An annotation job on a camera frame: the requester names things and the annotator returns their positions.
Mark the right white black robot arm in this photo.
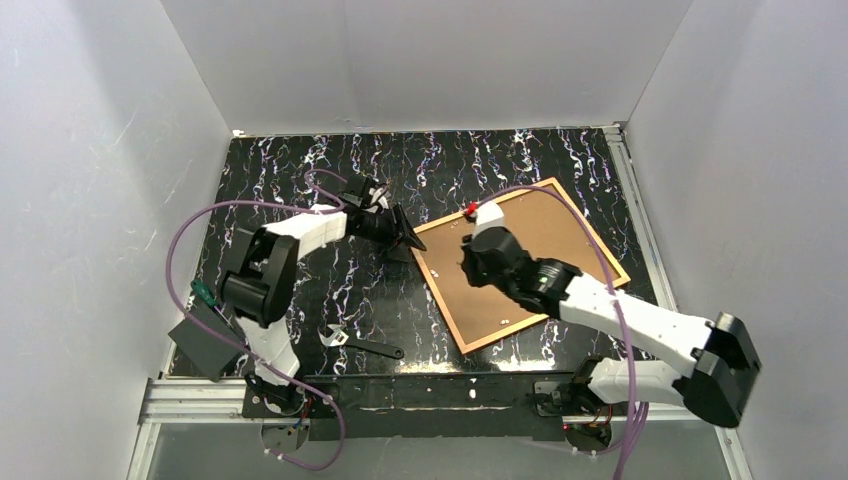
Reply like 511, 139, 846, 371
461, 226, 762, 428

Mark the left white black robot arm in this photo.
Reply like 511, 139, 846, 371
218, 175, 426, 388

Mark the black adjustable wrench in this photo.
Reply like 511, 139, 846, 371
319, 324, 405, 360

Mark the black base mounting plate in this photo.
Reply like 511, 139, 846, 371
241, 370, 637, 443

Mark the dark grey flat box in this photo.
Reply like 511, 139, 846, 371
168, 318, 242, 382

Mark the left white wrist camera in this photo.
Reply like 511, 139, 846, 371
366, 184, 390, 212

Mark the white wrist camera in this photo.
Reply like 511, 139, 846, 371
463, 200, 505, 236
366, 184, 390, 212

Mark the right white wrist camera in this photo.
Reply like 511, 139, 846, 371
463, 200, 505, 236

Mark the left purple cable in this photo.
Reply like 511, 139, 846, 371
165, 168, 349, 472

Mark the green handled tool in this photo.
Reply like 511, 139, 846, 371
190, 279, 218, 308

